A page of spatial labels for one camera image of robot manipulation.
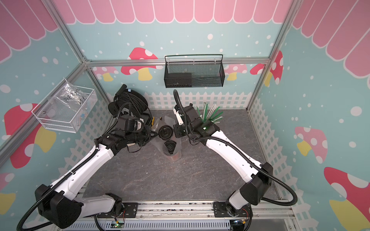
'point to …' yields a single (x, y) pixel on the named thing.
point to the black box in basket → (178, 80)
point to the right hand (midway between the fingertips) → (176, 126)
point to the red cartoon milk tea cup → (165, 132)
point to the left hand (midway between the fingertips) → (158, 135)
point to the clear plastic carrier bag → (158, 141)
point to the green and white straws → (212, 115)
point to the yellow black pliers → (152, 121)
